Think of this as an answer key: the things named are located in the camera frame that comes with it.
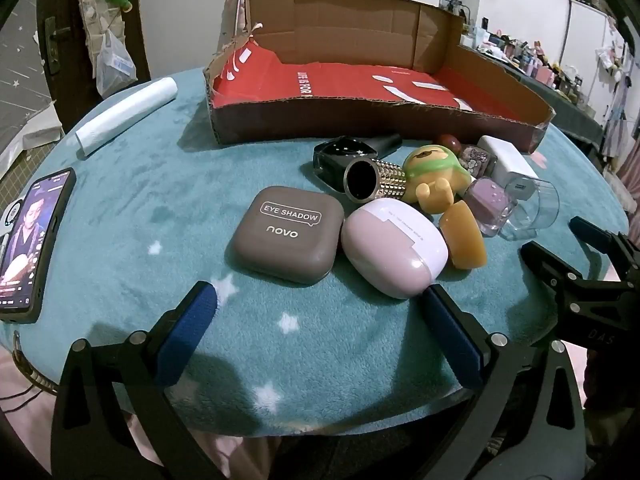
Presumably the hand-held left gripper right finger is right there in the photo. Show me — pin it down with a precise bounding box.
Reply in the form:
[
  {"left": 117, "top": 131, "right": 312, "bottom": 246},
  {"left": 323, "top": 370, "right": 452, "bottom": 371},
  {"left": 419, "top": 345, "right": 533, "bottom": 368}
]
[{"left": 420, "top": 284, "right": 587, "bottom": 480}]

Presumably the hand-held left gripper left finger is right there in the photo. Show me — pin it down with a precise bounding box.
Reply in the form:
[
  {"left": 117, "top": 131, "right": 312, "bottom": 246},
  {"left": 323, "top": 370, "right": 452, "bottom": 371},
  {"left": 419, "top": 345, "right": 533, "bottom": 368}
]
[{"left": 56, "top": 281, "right": 227, "bottom": 480}]

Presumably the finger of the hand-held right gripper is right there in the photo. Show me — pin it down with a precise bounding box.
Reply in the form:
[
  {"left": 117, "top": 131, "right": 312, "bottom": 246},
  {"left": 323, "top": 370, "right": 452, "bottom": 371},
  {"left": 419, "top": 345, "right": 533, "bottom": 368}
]
[
  {"left": 569, "top": 216, "right": 640, "bottom": 281},
  {"left": 519, "top": 241, "right": 640, "bottom": 307}
]

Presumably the clear plastic cup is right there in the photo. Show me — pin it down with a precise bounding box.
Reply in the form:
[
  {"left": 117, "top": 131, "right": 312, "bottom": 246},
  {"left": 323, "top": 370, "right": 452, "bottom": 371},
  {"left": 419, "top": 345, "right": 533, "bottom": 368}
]
[{"left": 497, "top": 177, "right": 560, "bottom": 241}]

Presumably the purple nail polish bottle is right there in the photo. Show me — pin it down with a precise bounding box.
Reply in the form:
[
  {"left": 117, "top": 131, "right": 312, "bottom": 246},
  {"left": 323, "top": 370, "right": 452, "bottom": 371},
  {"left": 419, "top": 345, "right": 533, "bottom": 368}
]
[{"left": 462, "top": 177, "right": 518, "bottom": 237}]

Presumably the orange dome-shaped block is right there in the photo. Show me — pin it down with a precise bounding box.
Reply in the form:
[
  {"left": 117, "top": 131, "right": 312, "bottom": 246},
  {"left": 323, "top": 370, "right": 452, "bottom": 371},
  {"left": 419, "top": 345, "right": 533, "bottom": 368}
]
[{"left": 439, "top": 201, "right": 488, "bottom": 269}]

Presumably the pink and white rounded case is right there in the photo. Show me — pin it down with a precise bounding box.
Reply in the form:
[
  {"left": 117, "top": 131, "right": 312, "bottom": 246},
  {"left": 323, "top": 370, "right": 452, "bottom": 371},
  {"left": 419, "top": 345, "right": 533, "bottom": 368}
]
[{"left": 340, "top": 198, "right": 449, "bottom": 301}]

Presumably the white charger block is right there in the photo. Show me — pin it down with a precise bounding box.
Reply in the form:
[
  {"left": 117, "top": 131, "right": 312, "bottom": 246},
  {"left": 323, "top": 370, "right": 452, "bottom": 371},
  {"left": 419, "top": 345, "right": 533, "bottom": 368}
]
[{"left": 476, "top": 135, "right": 540, "bottom": 196}]

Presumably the clear glitter ball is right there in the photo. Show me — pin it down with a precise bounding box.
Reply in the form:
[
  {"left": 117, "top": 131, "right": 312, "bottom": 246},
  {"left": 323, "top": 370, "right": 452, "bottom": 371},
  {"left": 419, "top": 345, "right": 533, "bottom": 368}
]
[{"left": 459, "top": 144, "right": 497, "bottom": 179}]

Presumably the brown eyeshadow compact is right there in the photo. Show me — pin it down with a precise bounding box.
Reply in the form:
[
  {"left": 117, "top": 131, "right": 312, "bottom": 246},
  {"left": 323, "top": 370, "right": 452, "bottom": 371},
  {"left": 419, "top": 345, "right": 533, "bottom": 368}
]
[{"left": 231, "top": 185, "right": 346, "bottom": 287}]

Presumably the capybara figurine with green hood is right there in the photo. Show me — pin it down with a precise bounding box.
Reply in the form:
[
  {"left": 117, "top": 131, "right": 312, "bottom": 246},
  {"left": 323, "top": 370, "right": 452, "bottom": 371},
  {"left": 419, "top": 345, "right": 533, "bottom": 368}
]
[{"left": 403, "top": 146, "right": 472, "bottom": 218}]

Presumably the gold studded cylinder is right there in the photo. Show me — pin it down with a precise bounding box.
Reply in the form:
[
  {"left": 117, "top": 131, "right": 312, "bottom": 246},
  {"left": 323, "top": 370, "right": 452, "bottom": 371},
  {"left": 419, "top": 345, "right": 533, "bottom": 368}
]
[{"left": 343, "top": 157, "right": 407, "bottom": 206}]

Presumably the black nail polish bottle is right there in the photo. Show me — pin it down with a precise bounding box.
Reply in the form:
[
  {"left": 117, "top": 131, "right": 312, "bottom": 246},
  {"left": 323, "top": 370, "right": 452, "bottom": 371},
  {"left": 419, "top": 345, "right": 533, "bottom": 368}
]
[{"left": 313, "top": 132, "right": 404, "bottom": 193}]

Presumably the cardboard box with red lining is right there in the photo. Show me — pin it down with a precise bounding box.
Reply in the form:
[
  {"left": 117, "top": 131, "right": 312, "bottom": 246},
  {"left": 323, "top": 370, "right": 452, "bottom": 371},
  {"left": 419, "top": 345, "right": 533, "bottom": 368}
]
[{"left": 202, "top": 0, "right": 557, "bottom": 155}]

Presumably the dark cloth-covered table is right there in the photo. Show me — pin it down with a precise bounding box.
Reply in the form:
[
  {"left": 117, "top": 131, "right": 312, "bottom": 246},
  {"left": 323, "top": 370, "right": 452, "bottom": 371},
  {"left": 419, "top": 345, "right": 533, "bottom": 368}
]
[{"left": 457, "top": 42, "right": 606, "bottom": 133}]

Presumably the black smartphone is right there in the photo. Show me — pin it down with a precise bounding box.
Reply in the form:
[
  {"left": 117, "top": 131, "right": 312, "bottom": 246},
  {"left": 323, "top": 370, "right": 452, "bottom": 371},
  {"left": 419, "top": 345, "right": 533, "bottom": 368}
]
[{"left": 0, "top": 167, "right": 77, "bottom": 324}]

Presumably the row of cosmetic bottles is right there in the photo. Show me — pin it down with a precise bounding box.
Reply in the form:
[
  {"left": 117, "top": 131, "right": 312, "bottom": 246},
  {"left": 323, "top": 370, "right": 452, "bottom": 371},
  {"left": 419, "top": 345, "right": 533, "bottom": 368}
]
[{"left": 472, "top": 17, "right": 596, "bottom": 106}]

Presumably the white wardrobe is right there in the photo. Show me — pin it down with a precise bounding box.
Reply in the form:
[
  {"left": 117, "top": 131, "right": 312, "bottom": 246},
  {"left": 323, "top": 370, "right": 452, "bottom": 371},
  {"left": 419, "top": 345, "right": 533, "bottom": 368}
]
[{"left": 565, "top": 0, "right": 633, "bottom": 126}]

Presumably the white round phone stand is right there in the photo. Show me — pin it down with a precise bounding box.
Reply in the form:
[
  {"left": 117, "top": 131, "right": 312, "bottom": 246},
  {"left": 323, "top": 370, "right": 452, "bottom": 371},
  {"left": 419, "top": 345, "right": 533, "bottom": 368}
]
[{"left": 0, "top": 199, "right": 21, "bottom": 261}]

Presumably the white plastic bag roll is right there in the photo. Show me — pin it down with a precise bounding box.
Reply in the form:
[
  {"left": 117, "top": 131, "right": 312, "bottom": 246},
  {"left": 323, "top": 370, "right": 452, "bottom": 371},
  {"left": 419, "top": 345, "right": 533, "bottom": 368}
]
[{"left": 75, "top": 77, "right": 179, "bottom": 158}]

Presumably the hanging white plastic bag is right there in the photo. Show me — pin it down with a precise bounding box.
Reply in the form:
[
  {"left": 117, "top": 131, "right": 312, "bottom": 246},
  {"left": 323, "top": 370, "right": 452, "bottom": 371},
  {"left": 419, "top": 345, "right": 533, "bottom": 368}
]
[{"left": 95, "top": 30, "right": 138, "bottom": 100}]

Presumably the dark wooden door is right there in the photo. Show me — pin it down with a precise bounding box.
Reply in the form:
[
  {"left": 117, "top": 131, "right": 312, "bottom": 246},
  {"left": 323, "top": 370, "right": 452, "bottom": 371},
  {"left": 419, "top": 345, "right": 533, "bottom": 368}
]
[{"left": 36, "top": 0, "right": 151, "bottom": 136}]

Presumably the hanging lace wall organizer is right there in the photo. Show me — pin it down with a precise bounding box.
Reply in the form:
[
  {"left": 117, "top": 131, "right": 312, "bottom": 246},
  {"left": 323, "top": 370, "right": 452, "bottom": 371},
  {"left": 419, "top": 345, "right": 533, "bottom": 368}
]
[{"left": 75, "top": 0, "right": 126, "bottom": 61}]

